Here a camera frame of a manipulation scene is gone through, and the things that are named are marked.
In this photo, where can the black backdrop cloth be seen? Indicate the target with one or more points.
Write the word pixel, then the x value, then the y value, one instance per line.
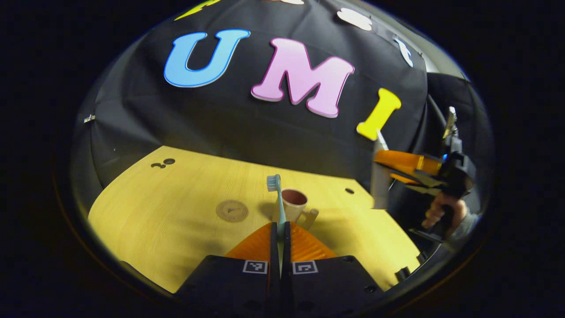
pixel 265 128

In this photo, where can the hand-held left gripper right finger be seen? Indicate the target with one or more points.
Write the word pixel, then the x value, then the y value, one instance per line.
pixel 287 282

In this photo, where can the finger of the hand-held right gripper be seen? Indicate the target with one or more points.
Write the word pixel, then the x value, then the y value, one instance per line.
pixel 423 182
pixel 406 161

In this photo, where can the round wooden coaster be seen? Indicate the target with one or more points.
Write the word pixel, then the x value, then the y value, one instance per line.
pixel 231 211

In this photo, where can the silver metal clip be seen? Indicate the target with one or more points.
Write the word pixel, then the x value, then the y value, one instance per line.
pixel 89 118

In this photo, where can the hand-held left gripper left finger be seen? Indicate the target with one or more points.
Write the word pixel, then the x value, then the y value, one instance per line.
pixel 274 282

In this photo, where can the pale green toothbrush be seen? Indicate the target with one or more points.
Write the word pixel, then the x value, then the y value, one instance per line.
pixel 279 207

